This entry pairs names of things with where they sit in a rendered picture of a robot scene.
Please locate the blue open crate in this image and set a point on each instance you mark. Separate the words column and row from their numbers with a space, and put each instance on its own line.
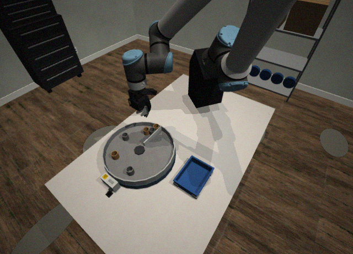
column 193, row 176

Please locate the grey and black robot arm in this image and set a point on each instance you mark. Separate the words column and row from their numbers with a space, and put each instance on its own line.
column 234, row 49

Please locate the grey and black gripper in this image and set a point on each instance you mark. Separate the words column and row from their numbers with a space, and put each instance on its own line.
column 139, row 102

